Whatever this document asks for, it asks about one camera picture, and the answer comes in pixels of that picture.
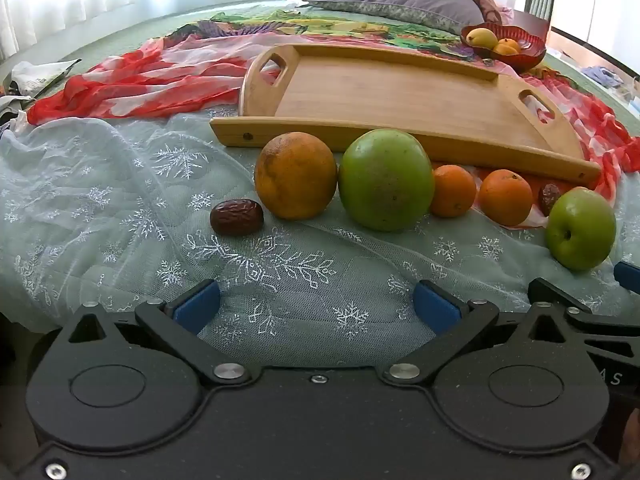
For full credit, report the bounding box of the red date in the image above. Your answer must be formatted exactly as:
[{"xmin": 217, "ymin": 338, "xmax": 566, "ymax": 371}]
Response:
[
  {"xmin": 209, "ymin": 199, "xmax": 264, "ymax": 236},
  {"xmin": 538, "ymin": 183, "xmax": 563, "ymax": 217}
]

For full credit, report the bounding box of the green apple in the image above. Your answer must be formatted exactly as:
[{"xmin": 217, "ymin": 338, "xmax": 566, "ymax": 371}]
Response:
[{"xmin": 545, "ymin": 186, "xmax": 617, "ymax": 272}]

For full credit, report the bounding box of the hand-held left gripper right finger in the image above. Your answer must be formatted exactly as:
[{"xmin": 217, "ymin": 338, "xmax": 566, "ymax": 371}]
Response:
[{"xmin": 382, "ymin": 279, "xmax": 601, "ymax": 387}]

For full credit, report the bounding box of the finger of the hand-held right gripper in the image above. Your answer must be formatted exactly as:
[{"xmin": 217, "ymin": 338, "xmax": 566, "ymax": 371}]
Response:
[
  {"xmin": 613, "ymin": 261, "xmax": 640, "ymax": 287},
  {"xmin": 528, "ymin": 277, "xmax": 640, "ymax": 343}
]

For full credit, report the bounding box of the blue cloth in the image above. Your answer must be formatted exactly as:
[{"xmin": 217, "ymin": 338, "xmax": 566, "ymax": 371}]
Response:
[{"xmin": 582, "ymin": 65, "xmax": 626, "ymax": 90}]

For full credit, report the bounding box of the multicolour floral scarf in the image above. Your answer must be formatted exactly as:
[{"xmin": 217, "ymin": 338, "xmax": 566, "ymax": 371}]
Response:
[{"xmin": 26, "ymin": 12, "xmax": 640, "ymax": 231}]

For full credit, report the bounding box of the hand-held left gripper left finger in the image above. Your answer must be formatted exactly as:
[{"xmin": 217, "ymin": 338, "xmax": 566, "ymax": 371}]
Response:
[{"xmin": 60, "ymin": 279, "xmax": 249, "ymax": 387}]

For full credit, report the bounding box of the white wardrobe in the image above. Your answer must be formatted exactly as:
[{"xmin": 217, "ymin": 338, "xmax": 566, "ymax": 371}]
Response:
[{"xmin": 547, "ymin": 0, "xmax": 640, "ymax": 81}]

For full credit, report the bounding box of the green quilted bedspread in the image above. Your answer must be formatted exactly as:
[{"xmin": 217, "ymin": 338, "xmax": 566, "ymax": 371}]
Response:
[{"xmin": 0, "ymin": 0, "xmax": 640, "ymax": 171}]

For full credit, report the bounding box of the white crumpled cloth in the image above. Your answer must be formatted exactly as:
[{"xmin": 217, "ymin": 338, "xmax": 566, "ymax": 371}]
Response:
[{"xmin": 10, "ymin": 57, "xmax": 83, "ymax": 98}]

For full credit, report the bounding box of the red glass bowl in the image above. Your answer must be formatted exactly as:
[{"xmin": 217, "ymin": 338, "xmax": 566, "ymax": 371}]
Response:
[{"xmin": 460, "ymin": 23, "xmax": 547, "ymax": 74}]

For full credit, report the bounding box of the large green citrus fruit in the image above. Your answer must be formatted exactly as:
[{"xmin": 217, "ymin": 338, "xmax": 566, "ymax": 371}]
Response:
[{"xmin": 338, "ymin": 128, "xmax": 435, "ymax": 232}]

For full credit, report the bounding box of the snowflake tulle cloth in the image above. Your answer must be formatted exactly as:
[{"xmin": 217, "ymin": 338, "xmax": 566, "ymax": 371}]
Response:
[{"xmin": 0, "ymin": 110, "xmax": 640, "ymax": 366}]

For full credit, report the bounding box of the yellow pear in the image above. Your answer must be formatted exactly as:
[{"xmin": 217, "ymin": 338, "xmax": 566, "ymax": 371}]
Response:
[{"xmin": 470, "ymin": 28, "xmax": 499, "ymax": 50}]

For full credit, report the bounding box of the large orange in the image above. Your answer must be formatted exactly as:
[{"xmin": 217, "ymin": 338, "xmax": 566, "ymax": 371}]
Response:
[{"xmin": 254, "ymin": 131, "xmax": 339, "ymax": 221}]

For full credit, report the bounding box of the wooden tray with handles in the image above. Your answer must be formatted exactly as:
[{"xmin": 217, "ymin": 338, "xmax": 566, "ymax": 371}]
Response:
[{"xmin": 209, "ymin": 44, "xmax": 602, "ymax": 185}]

